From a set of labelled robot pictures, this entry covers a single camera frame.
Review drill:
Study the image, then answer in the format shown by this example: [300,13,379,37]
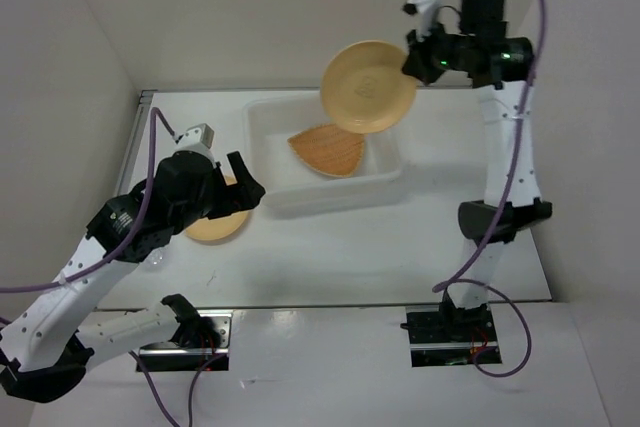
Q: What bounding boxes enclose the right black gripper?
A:
[404,15,474,84]

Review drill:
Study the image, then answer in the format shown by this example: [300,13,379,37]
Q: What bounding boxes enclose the tan round plate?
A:
[183,174,251,246]
[320,40,417,134]

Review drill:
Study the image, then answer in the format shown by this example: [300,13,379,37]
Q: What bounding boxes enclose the woven bamboo triangular basket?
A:
[287,123,365,178]

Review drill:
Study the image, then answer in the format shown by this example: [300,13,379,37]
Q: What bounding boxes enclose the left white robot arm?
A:
[1,151,265,403]

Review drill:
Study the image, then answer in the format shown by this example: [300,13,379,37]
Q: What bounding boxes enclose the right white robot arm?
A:
[402,0,552,340]

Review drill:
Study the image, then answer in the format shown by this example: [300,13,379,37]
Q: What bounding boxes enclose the clear plastic bin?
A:
[243,93,403,216]

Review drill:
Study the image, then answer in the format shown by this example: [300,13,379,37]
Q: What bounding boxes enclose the clear glass cup front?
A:
[145,248,165,267]

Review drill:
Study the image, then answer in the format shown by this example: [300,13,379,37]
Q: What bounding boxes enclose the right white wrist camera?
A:
[402,0,442,41]

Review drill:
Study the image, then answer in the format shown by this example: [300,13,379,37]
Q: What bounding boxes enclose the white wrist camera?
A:
[174,123,216,164]
[402,0,442,41]

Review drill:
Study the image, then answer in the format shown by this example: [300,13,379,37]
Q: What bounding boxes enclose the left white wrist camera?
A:
[174,123,216,164]

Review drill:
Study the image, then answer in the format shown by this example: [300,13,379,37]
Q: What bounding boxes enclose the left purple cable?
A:
[0,106,207,427]

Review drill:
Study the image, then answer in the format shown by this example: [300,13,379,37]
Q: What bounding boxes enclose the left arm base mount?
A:
[137,309,233,373]

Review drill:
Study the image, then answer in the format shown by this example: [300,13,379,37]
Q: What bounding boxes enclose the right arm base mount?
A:
[400,305,502,368]

